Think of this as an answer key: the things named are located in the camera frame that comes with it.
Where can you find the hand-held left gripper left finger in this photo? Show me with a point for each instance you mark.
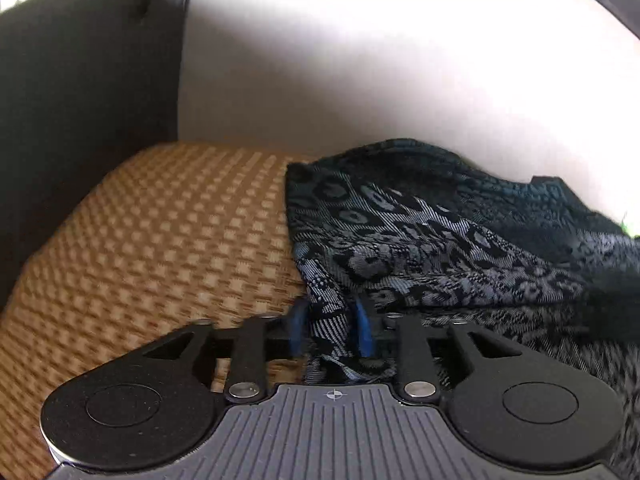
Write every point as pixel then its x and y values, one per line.
pixel 298 327

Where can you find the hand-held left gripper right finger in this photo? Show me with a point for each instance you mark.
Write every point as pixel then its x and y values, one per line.
pixel 364 332

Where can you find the leopard print knit sweater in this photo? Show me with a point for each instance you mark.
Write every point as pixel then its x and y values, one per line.
pixel 400 235

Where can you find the brown woven rattan mat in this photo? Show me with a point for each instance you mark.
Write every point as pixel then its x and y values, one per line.
pixel 175 235

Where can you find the grey and white leather sofa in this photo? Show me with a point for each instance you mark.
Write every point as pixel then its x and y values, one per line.
pixel 350 60

